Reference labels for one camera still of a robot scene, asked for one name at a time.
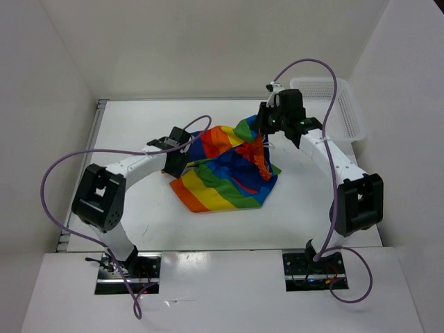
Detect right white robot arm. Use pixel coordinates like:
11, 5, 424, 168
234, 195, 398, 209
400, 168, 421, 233
250, 83, 384, 273

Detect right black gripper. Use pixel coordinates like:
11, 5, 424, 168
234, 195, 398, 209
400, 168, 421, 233
250, 101, 289, 135

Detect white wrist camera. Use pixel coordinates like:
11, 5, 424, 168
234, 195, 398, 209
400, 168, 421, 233
266, 81, 284, 107
146, 137, 178, 151

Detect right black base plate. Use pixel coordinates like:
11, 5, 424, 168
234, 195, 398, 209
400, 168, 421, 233
282, 249, 349, 292

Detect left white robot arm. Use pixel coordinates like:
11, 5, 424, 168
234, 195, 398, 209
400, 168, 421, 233
71, 127, 193, 278

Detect white plastic basket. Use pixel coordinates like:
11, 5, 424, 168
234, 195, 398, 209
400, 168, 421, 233
290, 77, 366, 142

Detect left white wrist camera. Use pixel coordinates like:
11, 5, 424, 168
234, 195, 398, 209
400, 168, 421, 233
146, 137, 178, 151

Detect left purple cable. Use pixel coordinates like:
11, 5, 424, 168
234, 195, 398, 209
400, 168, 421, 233
41, 114, 212, 320

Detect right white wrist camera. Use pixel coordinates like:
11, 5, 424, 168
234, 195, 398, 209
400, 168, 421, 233
266, 81, 284, 107

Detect rainbow striped shorts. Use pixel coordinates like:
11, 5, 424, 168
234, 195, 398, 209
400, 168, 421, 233
170, 115, 281, 213

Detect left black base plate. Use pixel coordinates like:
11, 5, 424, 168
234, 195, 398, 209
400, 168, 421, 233
85, 252, 162, 296

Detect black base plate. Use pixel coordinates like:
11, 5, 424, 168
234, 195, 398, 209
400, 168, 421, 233
282, 249, 349, 292
85, 252, 162, 296

